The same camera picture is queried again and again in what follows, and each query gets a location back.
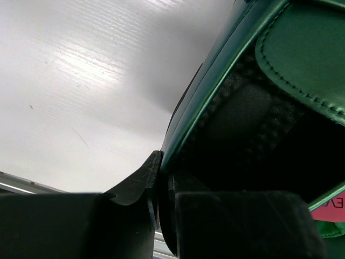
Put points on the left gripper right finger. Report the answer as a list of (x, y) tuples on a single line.
[(199, 223)]

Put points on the green loafer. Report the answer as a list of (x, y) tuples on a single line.
[(266, 108)]

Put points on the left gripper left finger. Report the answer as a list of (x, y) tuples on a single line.
[(119, 223)]

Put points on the pink sandal front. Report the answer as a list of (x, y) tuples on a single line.
[(329, 219)]

